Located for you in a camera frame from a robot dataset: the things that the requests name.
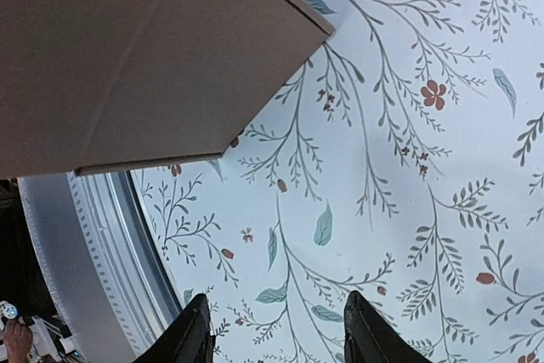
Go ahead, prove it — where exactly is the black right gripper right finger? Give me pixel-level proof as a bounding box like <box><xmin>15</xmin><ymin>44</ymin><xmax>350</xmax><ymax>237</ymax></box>
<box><xmin>344</xmin><ymin>291</ymin><xmax>430</xmax><ymax>363</ymax></box>

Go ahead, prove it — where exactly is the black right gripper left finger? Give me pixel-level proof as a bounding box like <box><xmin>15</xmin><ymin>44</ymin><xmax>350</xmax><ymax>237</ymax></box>
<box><xmin>133</xmin><ymin>293</ymin><xmax>215</xmax><ymax>363</ymax></box>

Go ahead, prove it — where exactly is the brown cardboard box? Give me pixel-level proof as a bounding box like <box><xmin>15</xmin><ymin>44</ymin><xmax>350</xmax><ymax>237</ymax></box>
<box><xmin>1</xmin><ymin>0</ymin><xmax>334</xmax><ymax>178</ymax></box>

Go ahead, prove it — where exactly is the operator left hand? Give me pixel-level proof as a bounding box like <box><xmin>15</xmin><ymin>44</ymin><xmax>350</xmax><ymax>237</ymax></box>
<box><xmin>3</xmin><ymin>320</ymin><xmax>33</xmax><ymax>363</ymax></box>

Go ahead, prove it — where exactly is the floral patterned table mat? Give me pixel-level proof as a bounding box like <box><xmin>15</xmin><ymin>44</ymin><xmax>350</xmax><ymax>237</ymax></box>
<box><xmin>133</xmin><ymin>0</ymin><xmax>543</xmax><ymax>362</ymax></box>

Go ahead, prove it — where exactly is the aluminium front rail base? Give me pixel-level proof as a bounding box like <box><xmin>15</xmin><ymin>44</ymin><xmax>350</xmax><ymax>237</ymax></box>
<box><xmin>18</xmin><ymin>172</ymin><xmax>182</xmax><ymax>362</ymax></box>

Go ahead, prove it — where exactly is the white teleoperation handle lower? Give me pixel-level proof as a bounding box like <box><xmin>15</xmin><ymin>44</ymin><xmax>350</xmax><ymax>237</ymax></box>
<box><xmin>1</xmin><ymin>300</ymin><xmax>85</xmax><ymax>362</ymax></box>

